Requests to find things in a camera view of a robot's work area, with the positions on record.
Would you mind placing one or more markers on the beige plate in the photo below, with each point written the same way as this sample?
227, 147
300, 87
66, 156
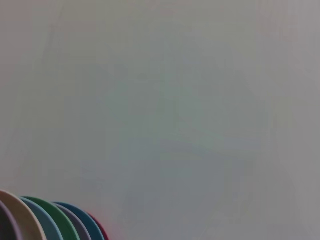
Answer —
22, 220

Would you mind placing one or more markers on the light blue plate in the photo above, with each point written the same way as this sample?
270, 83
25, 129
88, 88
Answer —
46, 225

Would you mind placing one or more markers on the red plate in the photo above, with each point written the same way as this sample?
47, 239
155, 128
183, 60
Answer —
102, 231

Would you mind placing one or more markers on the teal blue plate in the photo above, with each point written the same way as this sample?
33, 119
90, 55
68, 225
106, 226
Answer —
92, 227

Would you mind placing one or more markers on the dark green plate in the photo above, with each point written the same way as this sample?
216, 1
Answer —
62, 222

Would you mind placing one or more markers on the grey lavender plate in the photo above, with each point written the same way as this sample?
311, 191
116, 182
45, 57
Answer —
78, 230

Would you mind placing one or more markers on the purple plate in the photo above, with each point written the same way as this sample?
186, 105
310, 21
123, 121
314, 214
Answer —
5, 225

